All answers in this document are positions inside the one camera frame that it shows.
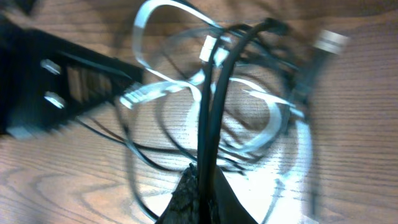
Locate thick black usb cable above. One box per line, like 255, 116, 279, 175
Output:
155, 24, 351, 218

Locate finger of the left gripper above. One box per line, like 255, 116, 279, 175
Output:
1, 21, 143, 137

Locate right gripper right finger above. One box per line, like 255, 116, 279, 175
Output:
214, 167, 257, 224

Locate black cable barrel plug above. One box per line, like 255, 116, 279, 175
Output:
198, 18, 288, 223

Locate white usb cable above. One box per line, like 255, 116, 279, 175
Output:
119, 0, 313, 224

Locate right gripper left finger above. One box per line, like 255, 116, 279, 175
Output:
156, 163, 200, 224

